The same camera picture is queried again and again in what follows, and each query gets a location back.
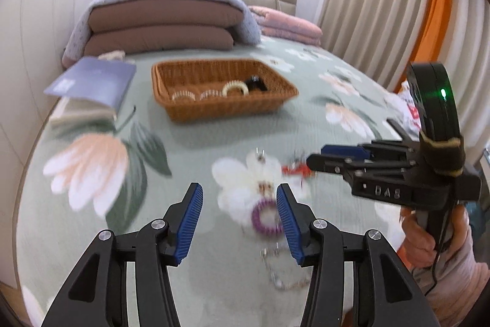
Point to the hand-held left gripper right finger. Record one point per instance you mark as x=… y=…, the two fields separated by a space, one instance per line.
x=289 y=223

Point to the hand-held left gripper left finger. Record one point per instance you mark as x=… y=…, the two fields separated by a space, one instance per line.
x=189 y=223

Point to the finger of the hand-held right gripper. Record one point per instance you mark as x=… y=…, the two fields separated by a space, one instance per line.
x=340 y=150
x=329 y=163

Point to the red hair clip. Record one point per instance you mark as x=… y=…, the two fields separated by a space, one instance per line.
x=296 y=170

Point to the small brown ornament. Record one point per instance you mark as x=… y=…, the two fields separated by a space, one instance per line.
x=265 y=189

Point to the silver earring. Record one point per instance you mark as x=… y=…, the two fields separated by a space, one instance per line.
x=261 y=155

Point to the brown wicker basket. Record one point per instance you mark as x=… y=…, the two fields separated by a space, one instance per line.
x=199 y=112

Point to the person's right forearm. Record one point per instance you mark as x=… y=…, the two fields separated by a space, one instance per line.
x=461 y=285

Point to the person's right hand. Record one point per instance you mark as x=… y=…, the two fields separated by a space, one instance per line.
x=417 y=235

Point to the white red plastic bag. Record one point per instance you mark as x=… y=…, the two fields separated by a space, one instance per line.
x=411 y=108

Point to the green floral bedspread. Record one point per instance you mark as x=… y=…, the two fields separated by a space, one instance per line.
x=214 y=143

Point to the black hair accessory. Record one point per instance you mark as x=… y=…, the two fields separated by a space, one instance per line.
x=255 y=83

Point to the pink folded quilt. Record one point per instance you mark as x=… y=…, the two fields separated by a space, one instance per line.
x=283 y=24

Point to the beige curtain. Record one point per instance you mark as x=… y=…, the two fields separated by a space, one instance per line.
x=367 y=5

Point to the beige book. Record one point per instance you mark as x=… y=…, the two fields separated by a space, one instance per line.
x=84 y=112

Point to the blue folder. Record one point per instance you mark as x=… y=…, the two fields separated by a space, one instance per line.
x=95 y=80

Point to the orange curtain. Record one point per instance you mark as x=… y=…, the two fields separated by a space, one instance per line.
x=436 y=5

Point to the cream fluffy scrunchie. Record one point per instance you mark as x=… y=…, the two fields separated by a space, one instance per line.
x=113 y=55

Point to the brown pillow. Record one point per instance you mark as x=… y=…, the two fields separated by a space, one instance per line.
x=164 y=16
x=160 y=39

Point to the white wardrobe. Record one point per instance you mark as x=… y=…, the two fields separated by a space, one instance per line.
x=46 y=24

